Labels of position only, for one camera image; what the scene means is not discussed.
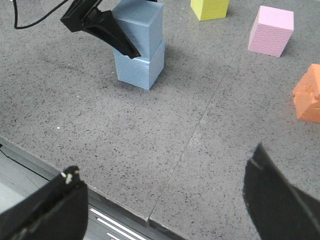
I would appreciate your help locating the smooth light blue foam cube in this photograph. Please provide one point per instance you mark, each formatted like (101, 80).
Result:
(142, 22)

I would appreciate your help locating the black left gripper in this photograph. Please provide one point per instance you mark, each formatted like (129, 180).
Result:
(101, 24)

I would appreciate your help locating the yellow foam cube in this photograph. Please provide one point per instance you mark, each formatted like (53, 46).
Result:
(209, 9)

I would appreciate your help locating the dented orange foam cube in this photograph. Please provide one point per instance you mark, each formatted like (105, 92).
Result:
(307, 95)

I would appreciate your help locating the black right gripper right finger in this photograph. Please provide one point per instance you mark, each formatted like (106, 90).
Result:
(278, 209)

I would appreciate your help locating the textured light blue foam cube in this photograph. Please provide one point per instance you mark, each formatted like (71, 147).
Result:
(139, 72)

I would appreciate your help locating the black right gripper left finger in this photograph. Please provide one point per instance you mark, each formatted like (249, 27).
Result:
(57, 211)

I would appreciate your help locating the pink foam cube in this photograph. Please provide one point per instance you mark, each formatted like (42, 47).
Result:
(271, 31)

